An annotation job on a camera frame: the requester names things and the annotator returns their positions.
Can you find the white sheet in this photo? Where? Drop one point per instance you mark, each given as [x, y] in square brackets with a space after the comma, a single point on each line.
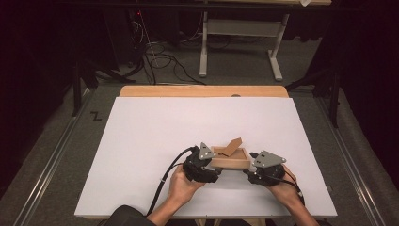
[141, 141]

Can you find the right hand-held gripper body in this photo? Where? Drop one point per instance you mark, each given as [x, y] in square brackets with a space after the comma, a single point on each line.
[268, 174]

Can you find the person's dark left sleeve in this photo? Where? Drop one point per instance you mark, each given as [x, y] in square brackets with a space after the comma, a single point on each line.
[128, 216]

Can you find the white desk frame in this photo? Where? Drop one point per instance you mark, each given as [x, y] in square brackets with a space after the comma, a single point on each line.
[241, 27]

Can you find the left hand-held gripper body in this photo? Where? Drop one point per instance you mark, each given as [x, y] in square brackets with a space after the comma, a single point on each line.
[196, 168]

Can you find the grey round table grommet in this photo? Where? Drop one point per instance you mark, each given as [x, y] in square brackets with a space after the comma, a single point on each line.
[235, 95]

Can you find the wooden table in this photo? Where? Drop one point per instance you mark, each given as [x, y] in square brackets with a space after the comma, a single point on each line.
[188, 91]

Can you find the person's left hand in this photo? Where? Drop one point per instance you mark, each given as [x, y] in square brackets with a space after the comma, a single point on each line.
[183, 188]

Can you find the brown puzzle panel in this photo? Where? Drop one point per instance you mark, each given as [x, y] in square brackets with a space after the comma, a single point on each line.
[233, 147]

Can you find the shallow wooden tray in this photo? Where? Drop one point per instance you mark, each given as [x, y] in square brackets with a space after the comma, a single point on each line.
[230, 163]

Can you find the black metal stand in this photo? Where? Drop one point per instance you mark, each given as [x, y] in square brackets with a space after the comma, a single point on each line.
[76, 91]
[335, 100]

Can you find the metal floor rail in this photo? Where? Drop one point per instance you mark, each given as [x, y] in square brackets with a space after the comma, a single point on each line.
[50, 166]
[351, 163]

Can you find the person's right hand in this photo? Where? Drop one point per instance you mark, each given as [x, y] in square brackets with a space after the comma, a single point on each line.
[287, 190]

